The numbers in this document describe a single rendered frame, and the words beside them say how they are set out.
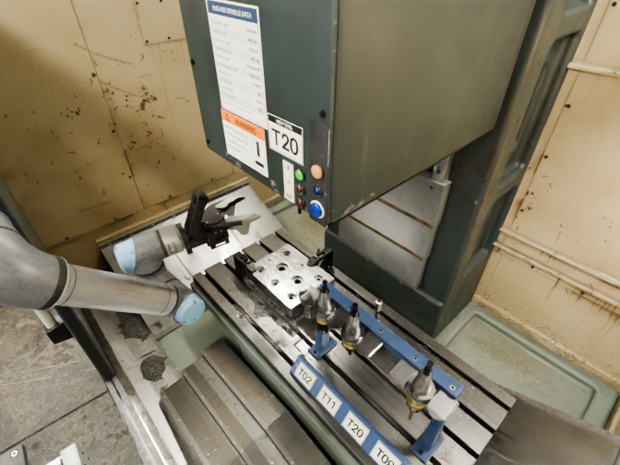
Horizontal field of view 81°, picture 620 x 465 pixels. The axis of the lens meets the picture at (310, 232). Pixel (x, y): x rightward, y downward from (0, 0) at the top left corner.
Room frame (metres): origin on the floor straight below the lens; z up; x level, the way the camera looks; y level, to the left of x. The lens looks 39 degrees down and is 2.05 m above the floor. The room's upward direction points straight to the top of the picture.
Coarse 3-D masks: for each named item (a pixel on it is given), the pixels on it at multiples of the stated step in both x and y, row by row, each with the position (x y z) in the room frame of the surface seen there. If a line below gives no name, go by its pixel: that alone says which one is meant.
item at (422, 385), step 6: (420, 372) 0.44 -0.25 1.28; (432, 372) 0.44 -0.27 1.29; (414, 378) 0.45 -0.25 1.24; (420, 378) 0.43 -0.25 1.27; (426, 378) 0.42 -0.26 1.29; (432, 378) 0.43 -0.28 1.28; (414, 384) 0.44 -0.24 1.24; (420, 384) 0.43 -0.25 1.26; (426, 384) 0.42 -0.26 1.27; (414, 390) 0.43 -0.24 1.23; (420, 390) 0.42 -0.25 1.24; (426, 390) 0.42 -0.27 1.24
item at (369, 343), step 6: (366, 336) 0.58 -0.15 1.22; (372, 336) 0.58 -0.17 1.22; (360, 342) 0.56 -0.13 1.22; (366, 342) 0.56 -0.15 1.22; (372, 342) 0.56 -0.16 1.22; (378, 342) 0.56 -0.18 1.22; (360, 348) 0.55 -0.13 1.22; (366, 348) 0.55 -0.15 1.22; (372, 348) 0.55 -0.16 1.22; (378, 348) 0.55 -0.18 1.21; (360, 354) 0.53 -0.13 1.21; (366, 354) 0.53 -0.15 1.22; (372, 354) 0.53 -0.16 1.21
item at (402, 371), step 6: (402, 360) 0.51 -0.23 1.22; (396, 366) 0.50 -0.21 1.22; (402, 366) 0.50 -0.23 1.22; (408, 366) 0.50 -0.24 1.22; (390, 372) 0.48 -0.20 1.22; (396, 372) 0.48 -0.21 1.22; (402, 372) 0.48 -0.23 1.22; (408, 372) 0.48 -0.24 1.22; (414, 372) 0.48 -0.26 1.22; (390, 378) 0.46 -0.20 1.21; (396, 378) 0.46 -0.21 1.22; (402, 378) 0.46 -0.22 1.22; (408, 378) 0.46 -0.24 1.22; (396, 384) 0.45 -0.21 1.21; (402, 384) 0.45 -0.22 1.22
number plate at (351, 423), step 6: (348, 414) 0.50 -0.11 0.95; (348, 420) 0.49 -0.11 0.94; (354, 420) 0.48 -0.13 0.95; (348, 426) 0.47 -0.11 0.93; (354, 426) 0.47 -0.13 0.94; (360, 426) 0.46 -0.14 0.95; (354, 432) 0.46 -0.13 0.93; (360, 432) 0.45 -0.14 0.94; (366, 432) 0.45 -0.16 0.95; (354, 438) 0.44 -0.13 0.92; (360, 438) 0.44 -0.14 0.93; (360, 444) 0.43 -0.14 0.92
